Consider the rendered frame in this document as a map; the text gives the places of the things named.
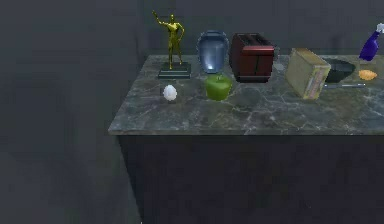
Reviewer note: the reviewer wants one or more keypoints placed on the green apple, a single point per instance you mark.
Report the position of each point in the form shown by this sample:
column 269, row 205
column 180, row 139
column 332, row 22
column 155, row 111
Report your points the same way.
column 217, row 87

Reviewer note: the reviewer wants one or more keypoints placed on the white egg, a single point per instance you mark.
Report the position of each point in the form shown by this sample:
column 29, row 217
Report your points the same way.
column 170, row 92

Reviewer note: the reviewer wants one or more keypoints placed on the blue glass vase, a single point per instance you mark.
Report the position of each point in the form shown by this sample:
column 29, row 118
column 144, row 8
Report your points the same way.
column 212, row 53

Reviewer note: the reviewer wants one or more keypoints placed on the dark marble-topped counter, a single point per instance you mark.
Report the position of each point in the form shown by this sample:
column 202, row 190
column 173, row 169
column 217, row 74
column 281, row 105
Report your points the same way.
column 253, row 160

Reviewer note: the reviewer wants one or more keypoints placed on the gold figure statue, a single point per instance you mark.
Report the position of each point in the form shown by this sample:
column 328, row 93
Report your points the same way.
column 172, row 36

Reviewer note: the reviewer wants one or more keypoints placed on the dark red toaster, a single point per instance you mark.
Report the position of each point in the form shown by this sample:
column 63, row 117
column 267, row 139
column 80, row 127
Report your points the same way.
column 252, row 60

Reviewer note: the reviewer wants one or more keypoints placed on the tan cardboard box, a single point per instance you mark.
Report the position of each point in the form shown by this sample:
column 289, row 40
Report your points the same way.
column 305, row 73

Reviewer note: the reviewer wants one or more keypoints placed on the blue spray bottle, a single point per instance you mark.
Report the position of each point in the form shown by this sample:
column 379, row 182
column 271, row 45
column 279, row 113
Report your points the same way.
column 370, row 46

